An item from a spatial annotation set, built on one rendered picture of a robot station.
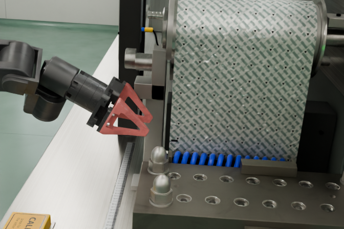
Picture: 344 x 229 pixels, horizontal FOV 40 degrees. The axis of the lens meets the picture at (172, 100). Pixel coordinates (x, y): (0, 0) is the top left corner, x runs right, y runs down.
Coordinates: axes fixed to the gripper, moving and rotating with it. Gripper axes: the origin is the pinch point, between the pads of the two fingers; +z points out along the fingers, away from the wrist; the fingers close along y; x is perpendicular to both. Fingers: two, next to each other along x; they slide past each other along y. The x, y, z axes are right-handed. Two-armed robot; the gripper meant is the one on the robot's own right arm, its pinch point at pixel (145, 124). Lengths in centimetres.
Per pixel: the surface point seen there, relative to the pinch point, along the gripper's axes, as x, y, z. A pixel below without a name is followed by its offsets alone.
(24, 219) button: -23.8, 7.9, -10.2
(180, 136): 0.6, -1.4, 6.8
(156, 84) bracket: 4.6, -8.6, -1.3
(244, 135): 6.7, -1.9, 16.6
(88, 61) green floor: -146, -397, -42
